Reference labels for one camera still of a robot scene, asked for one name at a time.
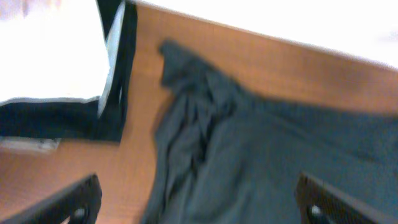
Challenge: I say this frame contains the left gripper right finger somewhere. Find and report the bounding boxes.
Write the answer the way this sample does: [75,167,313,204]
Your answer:
[294,172,397,224]

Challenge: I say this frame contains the dark green Nike t-shirt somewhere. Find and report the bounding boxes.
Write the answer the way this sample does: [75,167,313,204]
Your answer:
[141,40,397,223]

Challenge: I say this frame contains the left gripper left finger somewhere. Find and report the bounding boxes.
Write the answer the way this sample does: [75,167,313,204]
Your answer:
[1,174,102,224]

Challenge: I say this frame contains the grey folded garment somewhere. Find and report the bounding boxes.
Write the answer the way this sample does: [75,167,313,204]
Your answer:
[1,137,61,154]

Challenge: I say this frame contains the white folded t-shirt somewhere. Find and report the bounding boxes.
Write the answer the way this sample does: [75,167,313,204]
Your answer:
[1,0,109,104]

